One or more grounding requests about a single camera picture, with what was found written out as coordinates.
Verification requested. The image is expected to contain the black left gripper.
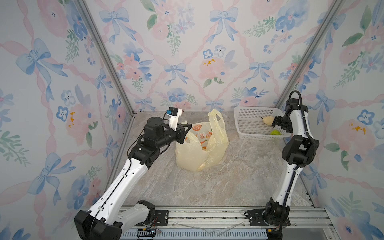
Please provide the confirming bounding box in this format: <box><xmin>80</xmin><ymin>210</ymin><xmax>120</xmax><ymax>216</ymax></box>
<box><xmin>156</xmin><ymin>123</ymin><xmax>192</xmax><ymax>150</ymax></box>

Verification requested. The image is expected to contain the green pear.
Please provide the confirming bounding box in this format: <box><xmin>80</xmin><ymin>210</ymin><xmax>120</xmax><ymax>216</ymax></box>
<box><xmin>270</xmin><ymin>130</ymin><xmax>282</xmax><ymax>136</ymax></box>

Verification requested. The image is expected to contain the pale yellow pear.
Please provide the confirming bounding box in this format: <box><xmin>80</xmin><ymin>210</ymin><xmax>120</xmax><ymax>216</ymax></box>
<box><xmin>262</xmin><ymin>116</ymin><xmax>275</xmax><ymax>126</ymax></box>

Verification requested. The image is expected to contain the yellow plastic bag orange print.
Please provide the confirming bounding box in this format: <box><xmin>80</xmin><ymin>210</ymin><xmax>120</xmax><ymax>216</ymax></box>
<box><xmin>176</xmin><ymin>109</ymin><xmax>229</xmax><ymax>172</ymax></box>

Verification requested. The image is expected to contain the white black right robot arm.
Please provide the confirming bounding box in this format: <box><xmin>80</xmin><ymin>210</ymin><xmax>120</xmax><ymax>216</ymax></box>
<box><xmin>263</xmin><ymin>91</ymin><xmax>319</xmax><ymax>227</ymax></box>

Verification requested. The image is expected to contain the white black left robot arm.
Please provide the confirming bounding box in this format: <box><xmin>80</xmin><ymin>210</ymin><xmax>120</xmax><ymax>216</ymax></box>
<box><xmin>74</xmin><ymin>117</ymin><xmax>192</xmax><ymax>240</ymax></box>

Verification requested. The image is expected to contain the white perforated plastic basket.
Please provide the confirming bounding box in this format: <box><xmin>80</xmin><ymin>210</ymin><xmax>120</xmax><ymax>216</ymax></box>
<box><xmin>234</xmin><ymin>106</ymin><xmax>291</xmax><ymax>141</ymax></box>

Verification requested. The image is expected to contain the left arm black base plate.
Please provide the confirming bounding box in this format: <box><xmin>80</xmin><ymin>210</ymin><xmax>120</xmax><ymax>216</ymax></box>
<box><xmin>136</xmin><ymin>210</ymin><xmax>170</xmax><ymax>228</ymax></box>

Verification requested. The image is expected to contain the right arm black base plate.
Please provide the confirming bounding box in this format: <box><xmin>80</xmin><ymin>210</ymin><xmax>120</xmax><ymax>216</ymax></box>
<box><xmin>244</xmin><ymin>209</ymin><xmax>281</xmax><ymax>227</ymax></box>

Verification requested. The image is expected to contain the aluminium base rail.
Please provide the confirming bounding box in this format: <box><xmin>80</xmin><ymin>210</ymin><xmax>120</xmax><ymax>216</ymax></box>
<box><xmin>86</xmin><ymin>205</ymin><xmax>342</xmax><ymax>240</ymax></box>

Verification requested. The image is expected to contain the right aluminium corner post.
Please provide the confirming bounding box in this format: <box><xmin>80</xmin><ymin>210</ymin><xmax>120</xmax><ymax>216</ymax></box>
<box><xmin>274</xmin><ymin>0</ymin><xmax>345</xmax><ymax>109</ymax></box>

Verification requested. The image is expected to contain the aluminium corner post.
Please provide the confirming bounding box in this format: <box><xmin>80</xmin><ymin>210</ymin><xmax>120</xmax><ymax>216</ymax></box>
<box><xmin>74</xmin><ymin>0</ymin><xmax>134</xmax><ymax>117</ymax></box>
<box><xmin>274</xmin><ymin>0</ymin><xmax>345</xmax><ymax>109</ymax></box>

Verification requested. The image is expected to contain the left aluminium corner post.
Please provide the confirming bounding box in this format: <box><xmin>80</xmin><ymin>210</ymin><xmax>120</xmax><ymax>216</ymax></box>
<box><xmin>74</xmin><ymin>0</ymin><xmax>134</xmax><ymax>117</ymax></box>

